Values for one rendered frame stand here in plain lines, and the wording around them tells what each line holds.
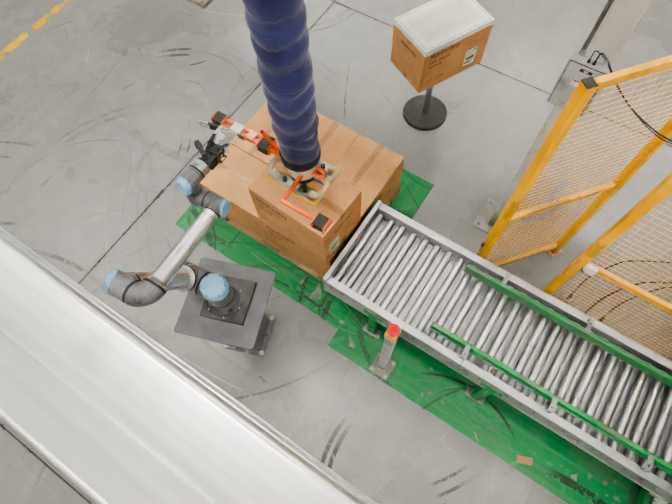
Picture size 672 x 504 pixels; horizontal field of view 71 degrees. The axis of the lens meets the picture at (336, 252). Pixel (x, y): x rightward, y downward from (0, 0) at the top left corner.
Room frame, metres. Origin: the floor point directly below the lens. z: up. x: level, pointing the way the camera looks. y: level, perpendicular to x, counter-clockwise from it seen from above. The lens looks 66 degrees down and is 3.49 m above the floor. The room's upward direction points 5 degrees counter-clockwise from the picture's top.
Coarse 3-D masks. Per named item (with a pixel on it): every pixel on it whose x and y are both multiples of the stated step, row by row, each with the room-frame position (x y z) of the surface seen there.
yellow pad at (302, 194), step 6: (276, 168) 1.61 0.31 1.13; (282, 174) 1.57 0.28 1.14; (288, 174) 1.57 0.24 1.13; (270, 180) 1.53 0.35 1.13; (276, 180) 1.53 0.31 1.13; (282, 180) 1.52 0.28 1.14; (288, 180) 1.52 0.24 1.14; (282, 186) 1.49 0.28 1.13; (306, 186) 1.47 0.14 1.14; (294, 192) 1.44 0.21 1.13; (300, 192) 1.43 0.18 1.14; (306, 192) 1.43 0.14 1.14; (300, 198) 1.40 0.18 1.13; (306, 198) 1.39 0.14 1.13; (312, 198) 1.39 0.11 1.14; (312, 204) 1.35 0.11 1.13
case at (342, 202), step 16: (256, 192) 1.58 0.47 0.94; (272, 192) 1.57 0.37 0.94; (336, 192) 1.53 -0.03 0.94; (352, 192) 1.52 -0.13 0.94; (256, 208) 1.61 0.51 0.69; (272, 208) 1.49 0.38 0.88; (288, 208) 1.44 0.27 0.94; (304, 208) 1.43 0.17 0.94; (320, 208) 1.42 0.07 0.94; (336, 208) 1.41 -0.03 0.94; (352, 208) 1.45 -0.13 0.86; (272, 224) 1.53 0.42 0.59; (288, 224) 1.41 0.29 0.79; (304, 224) 1.32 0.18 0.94; (336, 224) 1.32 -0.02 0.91; (352, 224) 1.45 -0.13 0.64; (304, 240) 1.33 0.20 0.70; (320, 240) 1.24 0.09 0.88; (336, 240) 1.31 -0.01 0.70; (320, 256) 1.25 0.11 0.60
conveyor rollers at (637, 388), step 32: (352, 256) 1.26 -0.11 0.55; (384, 256) 1.24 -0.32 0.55; (416, 256) 1.22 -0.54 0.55; (448, 256) 1.20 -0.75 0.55; (448, 288) 0.98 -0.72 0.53; (480, 288) 0.96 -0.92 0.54; (512, 320) 0.73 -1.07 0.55; (544, 320) 0.71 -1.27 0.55; (512, 352) 0.53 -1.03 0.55; (544, 352) 0.51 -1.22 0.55; (576, 352) 0.50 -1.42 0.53; (512, 384) 0.34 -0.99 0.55; (544, 384) 0.33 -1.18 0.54; (640, 384) 0.28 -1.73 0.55; (608, 416) 0.12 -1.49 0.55; (640, 416) 0.11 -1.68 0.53
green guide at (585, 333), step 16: (480, 272) 1.03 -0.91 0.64; (496, 288) 0.94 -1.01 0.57; (512, 288) 0.91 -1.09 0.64; (528, 304) 0.81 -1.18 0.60; (560, 320) 0.68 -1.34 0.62; (592, 320) 0.66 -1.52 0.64; (592, 336) 0.57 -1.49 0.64; (608, 352) 0.48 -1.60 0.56; (624, 352) 0.46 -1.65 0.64; (640, 368) 0.37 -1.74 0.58; (656, 368) 0.35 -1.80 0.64
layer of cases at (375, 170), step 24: (264, 120) 2.47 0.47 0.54; (240, 144) 2.26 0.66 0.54; (336, 144) 2.19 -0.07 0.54; (360, 144) 2.17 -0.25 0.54; (216, 168) 2.06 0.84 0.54; (240, 168) 2.04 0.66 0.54; (264, 168) 2.02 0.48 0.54; (360, 168) 1.95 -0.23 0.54; (384, 168) 1.94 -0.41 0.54; (216, 192) 1.85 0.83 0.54; (240, 192) 1.83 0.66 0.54; (384, 192) 1.81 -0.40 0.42; (240, 216) 1.74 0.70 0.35; (288, 240) 1.46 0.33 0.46; (312, 264) 1.34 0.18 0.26
